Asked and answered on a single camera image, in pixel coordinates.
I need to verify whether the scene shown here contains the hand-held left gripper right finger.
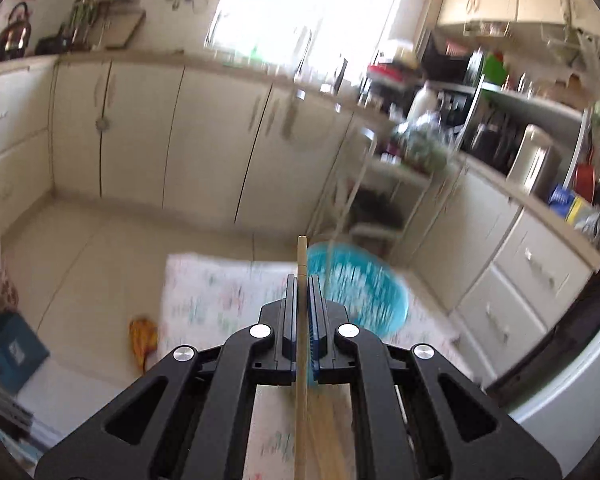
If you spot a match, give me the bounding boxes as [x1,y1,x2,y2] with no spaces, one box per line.
[307,275,563,480]

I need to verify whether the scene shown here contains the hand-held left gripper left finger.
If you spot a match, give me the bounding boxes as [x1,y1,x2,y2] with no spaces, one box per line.
[34,275,298,480]

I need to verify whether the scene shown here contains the wooden chopstick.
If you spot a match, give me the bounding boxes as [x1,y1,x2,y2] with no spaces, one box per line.
[296,235,309,480]

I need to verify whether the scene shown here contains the teal cutout plastic basket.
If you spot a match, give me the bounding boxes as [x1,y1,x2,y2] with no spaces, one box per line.
[307,241,410,339]

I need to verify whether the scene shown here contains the floral tablecloth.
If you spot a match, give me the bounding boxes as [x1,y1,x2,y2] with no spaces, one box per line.
[157,253,477,480]

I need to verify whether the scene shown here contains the white trolley cart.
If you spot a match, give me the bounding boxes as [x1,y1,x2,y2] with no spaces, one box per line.
[312,127,462,263]

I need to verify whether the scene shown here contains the orange cloth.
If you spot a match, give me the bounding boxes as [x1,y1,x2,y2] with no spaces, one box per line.
[128,315,159,374]

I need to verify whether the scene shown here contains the cream kitchen cabinet with drawers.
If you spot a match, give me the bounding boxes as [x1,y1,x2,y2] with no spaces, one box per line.
[409,157,600,387]

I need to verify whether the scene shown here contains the cream kitchen cabinets with doors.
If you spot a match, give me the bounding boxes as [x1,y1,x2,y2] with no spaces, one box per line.
[0,54,381,233]

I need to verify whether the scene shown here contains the white plastic jug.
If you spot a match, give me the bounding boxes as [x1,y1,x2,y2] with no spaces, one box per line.
[407,84,439,124]

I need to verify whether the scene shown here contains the metal kitchen faucet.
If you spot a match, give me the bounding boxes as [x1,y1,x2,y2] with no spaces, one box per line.
[292,27,314,87]

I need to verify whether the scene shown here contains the white thermos pot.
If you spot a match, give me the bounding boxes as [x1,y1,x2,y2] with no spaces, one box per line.
[507,124,564,197]

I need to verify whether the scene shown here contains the blue and yellow packet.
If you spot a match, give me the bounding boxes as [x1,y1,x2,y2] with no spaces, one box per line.
[547,184,600,240]

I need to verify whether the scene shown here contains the blue cardboard box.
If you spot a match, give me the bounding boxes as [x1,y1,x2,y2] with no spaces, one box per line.
[0,310,51,394]

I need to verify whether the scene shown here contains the black microwave oven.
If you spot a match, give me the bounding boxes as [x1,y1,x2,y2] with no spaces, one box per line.
[422,30,486,84]

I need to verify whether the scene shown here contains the metal shelf rack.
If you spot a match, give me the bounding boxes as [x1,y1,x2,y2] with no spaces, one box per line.
[459,74,597,183]

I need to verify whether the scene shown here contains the grey metal rails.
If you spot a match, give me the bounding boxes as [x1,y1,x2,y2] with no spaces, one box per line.
[0,360,37,443]

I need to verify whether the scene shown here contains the bright kitchen window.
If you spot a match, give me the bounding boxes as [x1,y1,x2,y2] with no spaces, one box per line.
[205,0,412,63]

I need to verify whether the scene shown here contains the wooden cutting board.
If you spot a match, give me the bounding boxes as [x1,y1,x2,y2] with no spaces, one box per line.
[104,9,147,51]

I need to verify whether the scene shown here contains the dark metal kettle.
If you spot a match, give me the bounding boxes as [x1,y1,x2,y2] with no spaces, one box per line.
[0,2,34,64]

